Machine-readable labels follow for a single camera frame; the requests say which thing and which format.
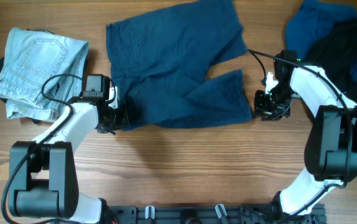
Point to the blue garment in pile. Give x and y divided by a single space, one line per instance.
314 21

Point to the black garment in pile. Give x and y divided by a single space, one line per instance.
336 53

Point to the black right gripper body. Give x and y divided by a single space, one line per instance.
275 103

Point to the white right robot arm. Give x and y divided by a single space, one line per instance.
330 154

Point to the light blue denim jeans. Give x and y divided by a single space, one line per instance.
41 70

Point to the dark blue shorts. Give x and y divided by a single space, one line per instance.
160 59

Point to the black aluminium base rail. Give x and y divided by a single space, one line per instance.
245 214

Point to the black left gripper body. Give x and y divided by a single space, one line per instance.
118 118

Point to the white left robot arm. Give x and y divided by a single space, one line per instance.
42 175

